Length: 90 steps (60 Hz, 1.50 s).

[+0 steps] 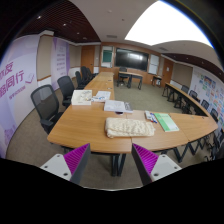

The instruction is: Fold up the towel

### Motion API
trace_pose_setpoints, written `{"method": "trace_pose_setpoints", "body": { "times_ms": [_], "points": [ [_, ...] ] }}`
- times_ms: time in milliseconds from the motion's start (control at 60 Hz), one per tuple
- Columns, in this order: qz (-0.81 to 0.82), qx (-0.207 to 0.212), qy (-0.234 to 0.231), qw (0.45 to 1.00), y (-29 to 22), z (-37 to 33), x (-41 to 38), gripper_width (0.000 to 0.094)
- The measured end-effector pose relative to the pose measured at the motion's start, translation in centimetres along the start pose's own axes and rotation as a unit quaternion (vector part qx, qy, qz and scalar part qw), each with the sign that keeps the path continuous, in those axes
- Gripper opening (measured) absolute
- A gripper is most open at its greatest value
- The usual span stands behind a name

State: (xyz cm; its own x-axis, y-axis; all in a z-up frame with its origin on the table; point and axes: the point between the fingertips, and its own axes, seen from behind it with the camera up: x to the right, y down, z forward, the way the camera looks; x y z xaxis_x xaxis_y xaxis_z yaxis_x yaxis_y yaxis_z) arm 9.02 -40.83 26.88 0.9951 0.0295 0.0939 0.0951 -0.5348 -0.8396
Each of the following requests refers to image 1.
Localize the white papers stack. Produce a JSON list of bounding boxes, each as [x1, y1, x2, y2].
[[91, 91, 111, 102]]

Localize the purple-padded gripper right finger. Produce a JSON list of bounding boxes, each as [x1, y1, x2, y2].
[[132, 144, 181, 185]]

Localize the white open book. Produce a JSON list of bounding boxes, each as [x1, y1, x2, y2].
[[104, 100, 133, 113]]

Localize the long wooden table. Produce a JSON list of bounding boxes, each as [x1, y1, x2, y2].
[[163, 83, 218, 130], [46, 71, 133, 178]]

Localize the white box on table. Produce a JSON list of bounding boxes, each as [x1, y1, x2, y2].
[[71, 90, 92, 106]]

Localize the white whiteboard right of screen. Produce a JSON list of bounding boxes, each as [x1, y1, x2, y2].
[[148, 55, 159, 75]]

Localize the green booklet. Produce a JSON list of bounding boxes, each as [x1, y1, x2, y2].
[[154, 113, 179, 132]]

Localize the black wall display screen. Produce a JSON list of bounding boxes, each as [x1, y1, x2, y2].
[[115, 48, 149, 71]]

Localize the black mesh office chair near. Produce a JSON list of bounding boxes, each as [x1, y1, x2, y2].
[[31, 84, 62, 134]]

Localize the black mesh office chair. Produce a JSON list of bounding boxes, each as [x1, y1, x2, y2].
[[31, 84, 62, 134], [57, 76, 75, 107]]

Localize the small desk at front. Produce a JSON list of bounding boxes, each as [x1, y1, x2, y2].
[[117, 71, 143, 90]]

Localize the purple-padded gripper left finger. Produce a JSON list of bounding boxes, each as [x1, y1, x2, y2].
[[41, 144, 91, 184]]

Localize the long wooden table left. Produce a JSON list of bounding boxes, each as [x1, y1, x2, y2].
[[46, 71, 133, 178]]

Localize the pens and small items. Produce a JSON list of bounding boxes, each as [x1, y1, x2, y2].
[[145, 111, 157, 123]]

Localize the cream folded towel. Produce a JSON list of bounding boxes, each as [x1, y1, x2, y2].
[[105, 117, 155, 138]]

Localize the long wooden table right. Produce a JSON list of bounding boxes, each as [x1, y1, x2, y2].
[[163, 83, 218, 130]]

